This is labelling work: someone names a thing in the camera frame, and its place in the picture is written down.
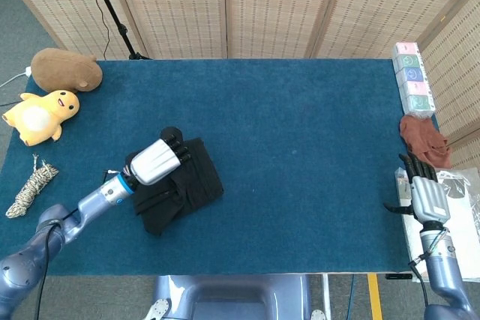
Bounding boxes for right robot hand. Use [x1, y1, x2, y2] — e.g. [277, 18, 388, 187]
[382, 153, 451, 225]

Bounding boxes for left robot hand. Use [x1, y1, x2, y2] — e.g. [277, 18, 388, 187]
[123, 135, 191, 187]

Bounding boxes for white power strip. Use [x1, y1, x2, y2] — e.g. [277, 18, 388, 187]
[0, 66, 33, 88]

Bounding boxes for clear bag with white garment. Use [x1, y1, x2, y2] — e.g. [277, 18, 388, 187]
[395, 168, 480, 283]

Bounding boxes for bamboo folding screen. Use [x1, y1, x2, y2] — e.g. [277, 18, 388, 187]
[0, 0, 480, 171]

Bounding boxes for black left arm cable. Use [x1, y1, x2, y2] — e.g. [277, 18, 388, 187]
[35, 214, 74, 320]

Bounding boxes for brown cloth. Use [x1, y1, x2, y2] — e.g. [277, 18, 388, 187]
[398, 115, 453, 170]

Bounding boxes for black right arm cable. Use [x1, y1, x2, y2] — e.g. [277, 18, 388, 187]
[408, 259, 431, 312]

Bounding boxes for black trousers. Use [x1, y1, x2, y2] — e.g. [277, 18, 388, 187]
[129, 126, 225, 237]

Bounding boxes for blue table cloth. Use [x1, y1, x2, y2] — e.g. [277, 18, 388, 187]
[0, 58, 440, 279]

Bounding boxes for white table leg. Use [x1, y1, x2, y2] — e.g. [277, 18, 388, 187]
[321, 274, 331, 320]

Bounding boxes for thin black hanging cable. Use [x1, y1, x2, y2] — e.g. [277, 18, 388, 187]
[85, 0, 110, 55]

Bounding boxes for black tripod stand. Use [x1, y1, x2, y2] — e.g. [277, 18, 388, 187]
[82, 0, 154, 61]

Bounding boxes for tissue pack bundle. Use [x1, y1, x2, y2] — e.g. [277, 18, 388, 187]
[391, 40, 436, 118]

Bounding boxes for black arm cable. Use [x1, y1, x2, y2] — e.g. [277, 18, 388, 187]
[408, 259, 431, 312]
[35, 214, 74, 320]

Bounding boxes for yellow plush toy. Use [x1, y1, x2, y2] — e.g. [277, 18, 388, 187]
[1, 89, 81, 148]

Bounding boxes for brown capybara plush toy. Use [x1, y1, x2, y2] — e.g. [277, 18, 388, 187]
[30, 48, 104, 93]

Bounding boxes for braided rope bundle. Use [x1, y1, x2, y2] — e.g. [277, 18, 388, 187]
[4, 154, 60, 219]

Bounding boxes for blue robot torso base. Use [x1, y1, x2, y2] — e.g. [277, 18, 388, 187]
[144, 274, 327, 320]

